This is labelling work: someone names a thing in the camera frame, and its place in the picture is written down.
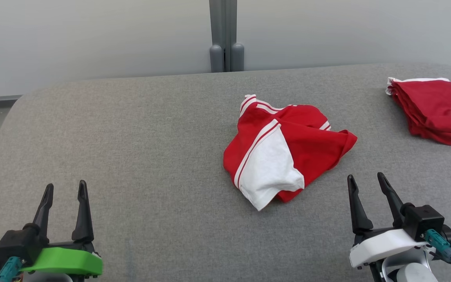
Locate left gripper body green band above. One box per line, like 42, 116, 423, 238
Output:
19, 239, 104, 277

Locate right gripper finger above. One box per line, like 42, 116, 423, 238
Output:
346, 174, 374, 235
377, 172, 406, 228

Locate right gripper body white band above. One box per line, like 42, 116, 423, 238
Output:
349, 227, 432, 270

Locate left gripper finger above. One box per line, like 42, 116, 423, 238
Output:
32, 183, 55, 238
71, 180, 95, 242

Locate red shirt with white sleeves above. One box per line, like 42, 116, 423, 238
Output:
223, 94, 358, 212

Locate red shorts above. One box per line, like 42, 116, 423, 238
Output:
385, 77, 451, 147

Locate teal plug camera cable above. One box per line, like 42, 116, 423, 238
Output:
0, 257, 23, 282
424, 229, 451, 280

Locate grey partition post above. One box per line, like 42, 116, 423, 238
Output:
209, 0, 245, 73

